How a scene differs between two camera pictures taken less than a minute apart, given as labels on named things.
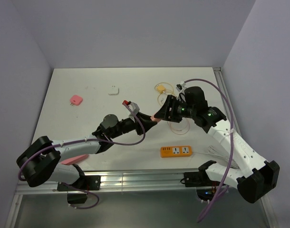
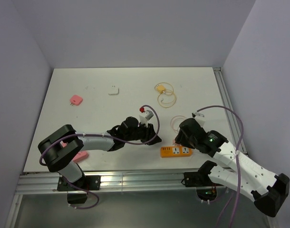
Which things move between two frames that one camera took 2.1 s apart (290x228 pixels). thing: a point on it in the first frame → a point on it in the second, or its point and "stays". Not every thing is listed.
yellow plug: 160,88 stays
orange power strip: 175,151 stays
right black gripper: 164,113 → 180,138
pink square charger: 76,100 stays
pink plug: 154,119 → 174,142
